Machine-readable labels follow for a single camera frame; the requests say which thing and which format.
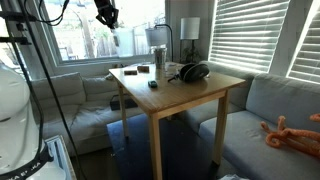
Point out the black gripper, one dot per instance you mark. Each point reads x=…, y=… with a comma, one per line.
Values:
x=107, y=13

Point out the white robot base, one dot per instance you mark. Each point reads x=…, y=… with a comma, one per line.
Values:
x=23, y=153

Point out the silver metal cup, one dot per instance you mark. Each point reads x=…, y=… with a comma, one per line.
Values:
x=160, y=57

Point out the arched floor lamp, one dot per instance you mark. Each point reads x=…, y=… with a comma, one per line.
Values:
x=158, y=36

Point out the small wooden block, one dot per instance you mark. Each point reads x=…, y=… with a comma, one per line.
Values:
x=144, y=69

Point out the white shade table lamp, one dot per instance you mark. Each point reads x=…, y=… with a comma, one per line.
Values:
x=190, y=27

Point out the green toy car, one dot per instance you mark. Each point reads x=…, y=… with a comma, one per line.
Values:
x=152, y=84

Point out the wooden table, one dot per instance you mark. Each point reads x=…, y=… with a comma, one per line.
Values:
x=170, y=98

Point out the black tripod stand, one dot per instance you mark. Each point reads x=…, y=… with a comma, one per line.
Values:
x=23, y=37

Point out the white sofa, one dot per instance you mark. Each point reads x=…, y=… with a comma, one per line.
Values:
x=85, y=103

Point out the black headphone case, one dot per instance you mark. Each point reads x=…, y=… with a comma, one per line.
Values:
x=191, y=72

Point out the left window blind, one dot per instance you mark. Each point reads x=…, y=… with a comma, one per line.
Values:
x=245, y=33

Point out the window blind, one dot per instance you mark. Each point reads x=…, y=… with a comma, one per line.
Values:
x=305, y=64
x=245, y=33

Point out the dark blue rug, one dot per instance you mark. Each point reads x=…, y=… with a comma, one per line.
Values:
x=184, y=155

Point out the grey sofa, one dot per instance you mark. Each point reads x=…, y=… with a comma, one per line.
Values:
x=263, y=98

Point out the right window blind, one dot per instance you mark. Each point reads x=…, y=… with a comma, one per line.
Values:
x=305, y=64

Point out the orange plush octopus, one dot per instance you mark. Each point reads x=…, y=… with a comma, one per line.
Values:
x=305, y=141

